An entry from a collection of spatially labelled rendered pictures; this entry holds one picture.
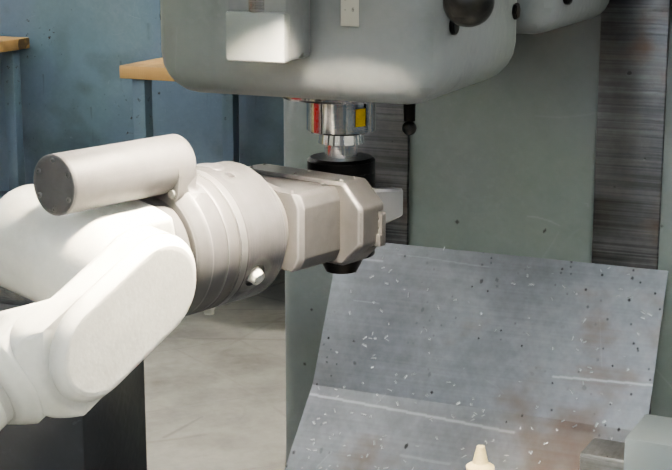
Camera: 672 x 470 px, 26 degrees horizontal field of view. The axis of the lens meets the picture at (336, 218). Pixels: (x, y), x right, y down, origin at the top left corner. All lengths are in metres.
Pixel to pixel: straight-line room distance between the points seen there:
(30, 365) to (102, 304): 0.05
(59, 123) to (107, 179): 5.44
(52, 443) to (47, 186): 0.35
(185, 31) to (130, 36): 5.07
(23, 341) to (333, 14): 0.28
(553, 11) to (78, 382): 0.46
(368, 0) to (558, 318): 0.53
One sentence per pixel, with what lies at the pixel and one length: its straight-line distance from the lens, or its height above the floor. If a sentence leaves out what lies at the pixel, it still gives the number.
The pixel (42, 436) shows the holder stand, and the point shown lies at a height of 1.04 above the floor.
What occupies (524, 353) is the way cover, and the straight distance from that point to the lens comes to 1.35.
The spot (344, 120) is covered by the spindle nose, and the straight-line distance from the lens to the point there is 0.98.
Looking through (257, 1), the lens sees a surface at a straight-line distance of 0.87.
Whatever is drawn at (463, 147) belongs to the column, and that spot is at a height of 1.21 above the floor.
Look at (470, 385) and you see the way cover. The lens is 1.35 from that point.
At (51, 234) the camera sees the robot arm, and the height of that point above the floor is 1.25.
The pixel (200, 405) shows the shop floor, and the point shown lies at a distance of 4.28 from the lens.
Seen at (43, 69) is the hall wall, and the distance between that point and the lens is 6.26.
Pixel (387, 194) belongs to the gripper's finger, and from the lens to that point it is 1.00.
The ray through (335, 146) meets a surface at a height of 1.27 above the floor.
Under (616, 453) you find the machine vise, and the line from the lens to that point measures 1.04.
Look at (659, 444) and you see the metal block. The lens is 0.96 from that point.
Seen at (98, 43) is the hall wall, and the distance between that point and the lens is 6.10.
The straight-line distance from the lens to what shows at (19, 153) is 6.24.
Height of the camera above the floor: 1.43
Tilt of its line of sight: 12 degrees down
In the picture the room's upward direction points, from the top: straight up
